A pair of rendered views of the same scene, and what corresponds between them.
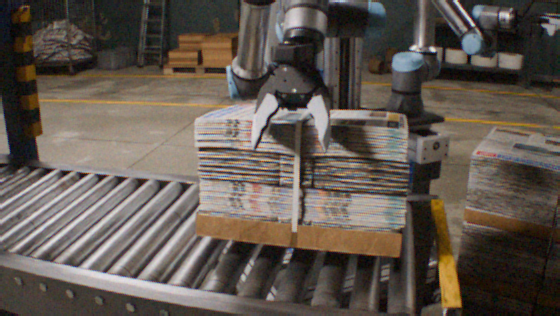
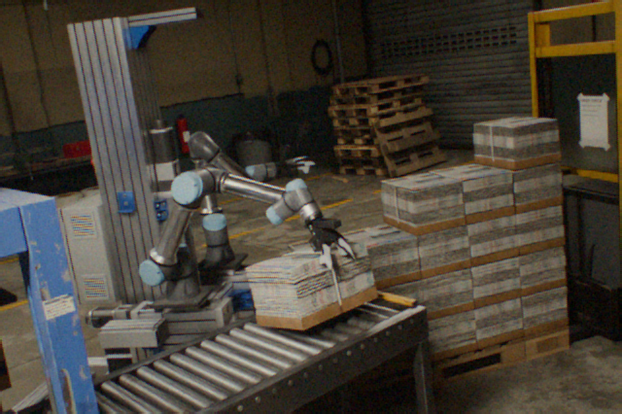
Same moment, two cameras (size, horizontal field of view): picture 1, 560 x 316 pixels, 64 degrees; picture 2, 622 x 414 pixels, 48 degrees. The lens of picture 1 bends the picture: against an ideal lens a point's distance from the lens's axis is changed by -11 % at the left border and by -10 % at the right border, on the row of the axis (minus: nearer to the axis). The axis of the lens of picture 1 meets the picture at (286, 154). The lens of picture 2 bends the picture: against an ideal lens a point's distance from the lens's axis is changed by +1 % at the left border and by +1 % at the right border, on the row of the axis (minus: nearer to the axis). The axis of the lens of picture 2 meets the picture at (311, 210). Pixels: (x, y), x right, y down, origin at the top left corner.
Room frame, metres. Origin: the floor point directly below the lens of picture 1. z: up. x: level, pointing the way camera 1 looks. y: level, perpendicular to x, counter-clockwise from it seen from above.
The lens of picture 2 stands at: (-0.68, 1.91, 1.78)
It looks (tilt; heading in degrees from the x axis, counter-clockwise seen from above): 12 degrees down; 309
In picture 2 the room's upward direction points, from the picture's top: 7 degrees counter-clockwise
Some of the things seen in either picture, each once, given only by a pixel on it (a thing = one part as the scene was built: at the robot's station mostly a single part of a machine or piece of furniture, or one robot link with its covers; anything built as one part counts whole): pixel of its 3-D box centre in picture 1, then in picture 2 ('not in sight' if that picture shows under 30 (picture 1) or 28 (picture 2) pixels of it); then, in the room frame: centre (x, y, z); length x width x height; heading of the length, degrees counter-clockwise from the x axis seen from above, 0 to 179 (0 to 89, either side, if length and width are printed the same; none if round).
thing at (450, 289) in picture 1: (444, 247); (374, 293); (0.82, -0.31, 0.81); 0.43 x 0.03 x 0.02; 168
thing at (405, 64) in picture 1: (408, 70); (215, 228); (1.84, -0.46, 0.98); 0.13 x 0.12 x 0.14; 140
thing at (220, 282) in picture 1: (246, 241); (296, 335); (0.92, 0.08, 0.77); 0.47 x 0.05 x 0.05; 168
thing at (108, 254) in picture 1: (137, 227); (240, 361); (0.97, 0.34, 0.77); 0.47 x 0.05 x 0.05; 168
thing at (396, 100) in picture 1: (405, 100); (219, 251); (1.84, -0.46, 0.87); 0.15 x 0.15 x 0.10
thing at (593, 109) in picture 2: not in sight; (583, 112); (0.52, -2.12, 1.28); 0.57 x 0.01 x 0.65; 146
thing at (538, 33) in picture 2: not in sight; (545, 159); (0.80, -2.29, 0.97); 0.09 x 0.09 x 1.75; 56
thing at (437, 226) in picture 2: not in sight; (422, 219); (1.10, -1.25, 0.86); 0.38 x 0.29 x 0.04; 147
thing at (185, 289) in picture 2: not in sight; (181, 284); (1.63, -0.01, 0.87); 0.15 x 0.15 x 0.10
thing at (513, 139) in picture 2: not in sight; (520, 235); (0.77, -1.74, 0.65); 0.39 x 0.30 x 1.29; 146
